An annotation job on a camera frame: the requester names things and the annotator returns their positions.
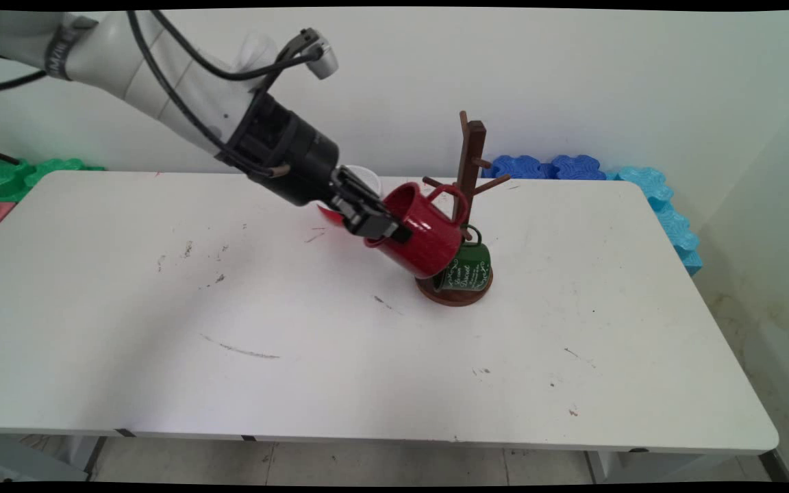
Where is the black cable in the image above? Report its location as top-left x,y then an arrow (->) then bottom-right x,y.
150,10 -> 323,93
126,10 -> 292,179
0,47 -> 49,95

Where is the red enamel mug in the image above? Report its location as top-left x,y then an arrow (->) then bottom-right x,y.
365,181 -> 470,279

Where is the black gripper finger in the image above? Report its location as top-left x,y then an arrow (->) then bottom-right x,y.
330,166 -> 387,210
329,194 -> 414,244

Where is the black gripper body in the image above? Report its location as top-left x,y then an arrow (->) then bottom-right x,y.
216,91 -> 342,207

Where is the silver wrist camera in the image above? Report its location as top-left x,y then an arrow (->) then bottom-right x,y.
295,27 -> 339,80

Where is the black strap with print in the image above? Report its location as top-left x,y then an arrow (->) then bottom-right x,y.
44,16 -> 99,81

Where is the red bowl white inside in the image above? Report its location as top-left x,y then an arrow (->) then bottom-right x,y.
317,164 -> 383,230

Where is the brown wooden mug tree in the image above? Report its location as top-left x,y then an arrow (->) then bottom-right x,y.
415,110 -> 512,307

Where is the dark blue foam mat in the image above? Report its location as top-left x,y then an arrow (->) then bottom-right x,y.
549,155 -> 608,181
489,155 -> 551,180

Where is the green enamel mug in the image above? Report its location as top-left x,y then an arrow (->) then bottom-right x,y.
431,225 -> 492,292

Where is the light blue foam mat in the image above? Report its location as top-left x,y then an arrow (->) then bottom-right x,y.
607,166 -> 674,207
675,246 -> 703,277
651,202 -> 700,251

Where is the green foam mat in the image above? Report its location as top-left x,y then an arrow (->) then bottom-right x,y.
0,158 -> 106,203

